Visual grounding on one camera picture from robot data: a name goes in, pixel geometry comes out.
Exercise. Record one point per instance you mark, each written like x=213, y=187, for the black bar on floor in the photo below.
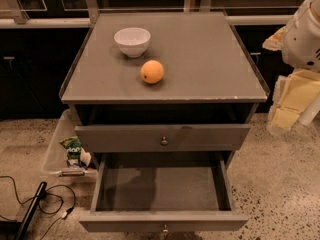
x=30, y=211

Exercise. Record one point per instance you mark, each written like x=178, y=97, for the clear plastic storage bin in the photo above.
x=55, y=158

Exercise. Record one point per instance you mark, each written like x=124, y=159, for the orange fruit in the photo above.
x=152, y=72

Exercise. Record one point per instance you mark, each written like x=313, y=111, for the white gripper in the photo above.
x=301, y=42

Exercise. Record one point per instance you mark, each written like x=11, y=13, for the white cylindrical post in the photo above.
x=311, y=112

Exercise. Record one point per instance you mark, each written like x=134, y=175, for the green snack bag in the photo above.
x=73, y=147

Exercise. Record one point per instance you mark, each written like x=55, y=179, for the grey wooden drawer cabinet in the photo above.
x=209, y=78

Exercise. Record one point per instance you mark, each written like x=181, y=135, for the metal railing frame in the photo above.
x=86, y=12

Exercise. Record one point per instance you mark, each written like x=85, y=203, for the white ceramic bowl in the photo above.
x=132, y=41

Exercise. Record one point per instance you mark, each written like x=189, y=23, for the grey drawer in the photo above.
x=162, y=192
x=162, y=138

